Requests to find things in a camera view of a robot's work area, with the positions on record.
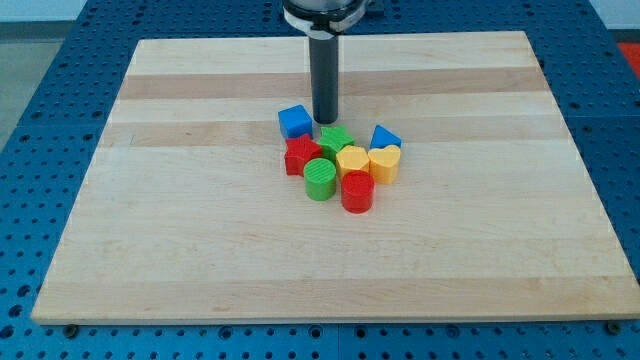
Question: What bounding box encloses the blue cube block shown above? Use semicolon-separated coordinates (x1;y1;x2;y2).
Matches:
278;105;313;139

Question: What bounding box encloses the robot arm flange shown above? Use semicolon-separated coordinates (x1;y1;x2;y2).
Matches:
282;0;368;40

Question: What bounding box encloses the red star block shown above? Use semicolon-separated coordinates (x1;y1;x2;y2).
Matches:
284;134;323;176

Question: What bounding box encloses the green star block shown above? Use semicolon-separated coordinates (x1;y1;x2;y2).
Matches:
317;125;355;162

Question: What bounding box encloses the green cylinder block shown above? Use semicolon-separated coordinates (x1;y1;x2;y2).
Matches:
303;158;337;201

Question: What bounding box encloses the yellow hexagon block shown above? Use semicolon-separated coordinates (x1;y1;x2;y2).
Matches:
336;145;370;180

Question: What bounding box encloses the red cylinder block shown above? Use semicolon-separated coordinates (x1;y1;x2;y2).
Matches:
341;170;375;214

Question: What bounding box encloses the yellow heart block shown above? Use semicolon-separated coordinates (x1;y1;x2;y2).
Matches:
368;145;402;185

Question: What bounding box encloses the blue triangle block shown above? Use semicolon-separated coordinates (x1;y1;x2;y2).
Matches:
369;125;402;149

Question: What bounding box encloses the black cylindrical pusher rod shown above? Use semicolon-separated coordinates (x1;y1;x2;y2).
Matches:
309;36;339;125

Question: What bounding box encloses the wooden board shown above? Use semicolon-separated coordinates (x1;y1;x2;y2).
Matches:
32;31;639;325

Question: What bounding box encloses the blue perforated table plate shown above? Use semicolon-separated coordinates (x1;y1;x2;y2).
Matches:
1;1;639;359

